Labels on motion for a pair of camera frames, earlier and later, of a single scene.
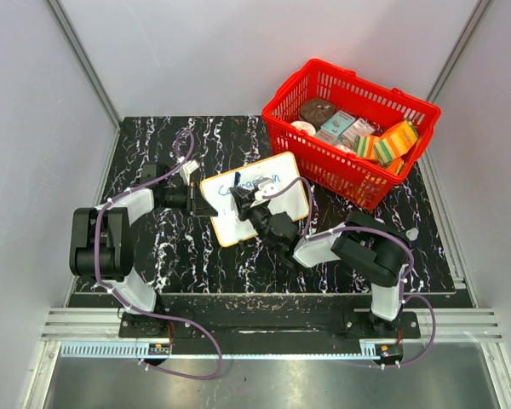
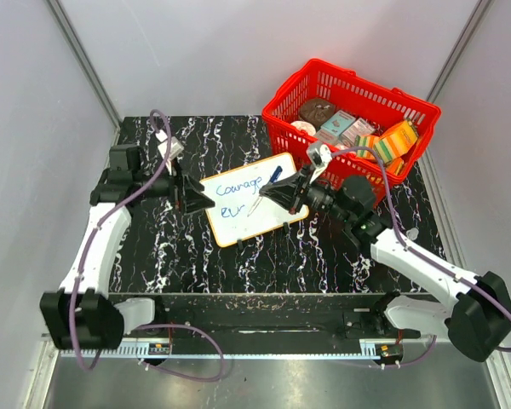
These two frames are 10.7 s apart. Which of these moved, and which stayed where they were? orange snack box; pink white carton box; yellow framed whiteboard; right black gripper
Moved: right black gripper
Stayed: yellow framed whiteboard; pink white carton box; orange snack box
